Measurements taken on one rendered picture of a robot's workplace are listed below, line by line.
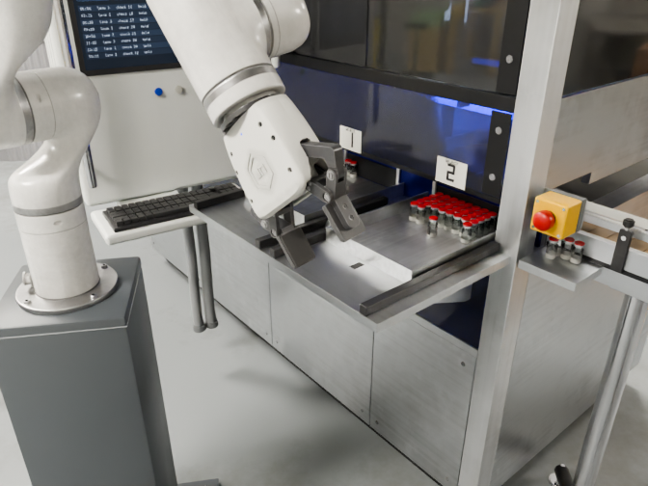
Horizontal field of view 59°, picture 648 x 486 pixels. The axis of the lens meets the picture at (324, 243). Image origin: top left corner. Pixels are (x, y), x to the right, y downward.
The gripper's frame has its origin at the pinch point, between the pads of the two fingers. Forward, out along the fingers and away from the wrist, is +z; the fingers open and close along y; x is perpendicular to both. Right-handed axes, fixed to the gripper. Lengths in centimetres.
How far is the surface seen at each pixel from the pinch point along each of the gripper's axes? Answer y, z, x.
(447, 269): -31, 16, 49
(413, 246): -42, 9, 55
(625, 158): -17, 16, 109
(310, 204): -68, -12, 56
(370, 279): -40, 10, 38
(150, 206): -102, -34, 33
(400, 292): -32, 14, 36
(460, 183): -33, 2, 69
